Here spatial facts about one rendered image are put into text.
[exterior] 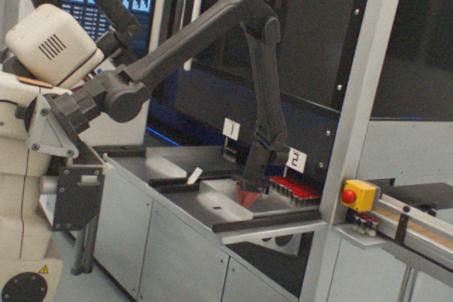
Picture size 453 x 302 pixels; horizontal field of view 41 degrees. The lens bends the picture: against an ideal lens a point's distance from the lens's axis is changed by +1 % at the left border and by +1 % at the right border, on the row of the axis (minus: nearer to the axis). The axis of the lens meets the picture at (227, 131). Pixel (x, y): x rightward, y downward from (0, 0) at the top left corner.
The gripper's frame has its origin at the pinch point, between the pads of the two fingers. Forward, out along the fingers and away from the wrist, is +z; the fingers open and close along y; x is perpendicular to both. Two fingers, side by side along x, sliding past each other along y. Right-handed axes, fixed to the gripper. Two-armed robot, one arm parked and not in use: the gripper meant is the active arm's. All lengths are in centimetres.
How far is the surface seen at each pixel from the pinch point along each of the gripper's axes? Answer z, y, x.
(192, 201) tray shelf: 3.4, -7.9, 12.6
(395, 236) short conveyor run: -5.8, 34.6, -27.7
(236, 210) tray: 0.8, -0.9, 1.2
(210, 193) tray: 0.8, -1.0, 14.1
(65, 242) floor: 87, 38, 164
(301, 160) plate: -16.1, 22.7, 4.7
